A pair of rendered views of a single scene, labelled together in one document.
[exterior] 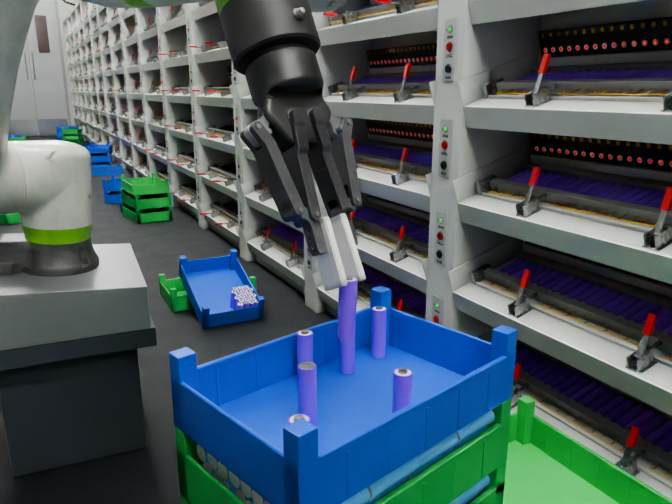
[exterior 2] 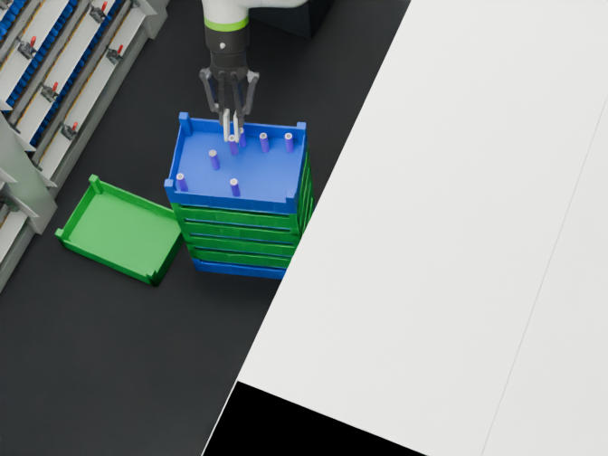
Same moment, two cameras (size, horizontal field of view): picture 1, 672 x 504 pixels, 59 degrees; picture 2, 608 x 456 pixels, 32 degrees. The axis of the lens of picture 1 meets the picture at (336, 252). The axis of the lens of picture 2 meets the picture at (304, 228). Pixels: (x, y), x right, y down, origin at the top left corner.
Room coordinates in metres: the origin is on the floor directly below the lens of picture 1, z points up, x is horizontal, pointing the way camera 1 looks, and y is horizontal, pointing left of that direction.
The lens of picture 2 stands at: (0.01, -1.12, 2.55)
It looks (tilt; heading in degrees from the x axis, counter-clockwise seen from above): 64 degrees down; 58
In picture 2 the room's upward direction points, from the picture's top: 8 degrees counter-clockwise
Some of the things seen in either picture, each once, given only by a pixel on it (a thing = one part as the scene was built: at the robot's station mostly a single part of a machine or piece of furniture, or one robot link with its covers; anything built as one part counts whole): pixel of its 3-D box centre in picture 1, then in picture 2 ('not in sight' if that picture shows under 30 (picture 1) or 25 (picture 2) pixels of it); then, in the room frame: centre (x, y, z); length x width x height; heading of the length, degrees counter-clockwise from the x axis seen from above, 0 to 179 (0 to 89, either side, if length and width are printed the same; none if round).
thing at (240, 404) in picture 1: (350, 375); (237, 162); (0.56, -0.02, 0.44); 0.30 x 0.20 x 0.08; 133
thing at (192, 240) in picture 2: not in sight; (248, 209); (0.56, -0.02, 0.20); 0.30 x 0.20 x 0.08; 133
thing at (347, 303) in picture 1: (347, 307); (232, 145); (0.56, -0.01, 0.51); 0.02 x 0.02 x 0.06
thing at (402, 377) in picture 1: (401, 400); (235, 187); (0.52, -0.06, 0.44); 0.02 x 0.02 x 0.06
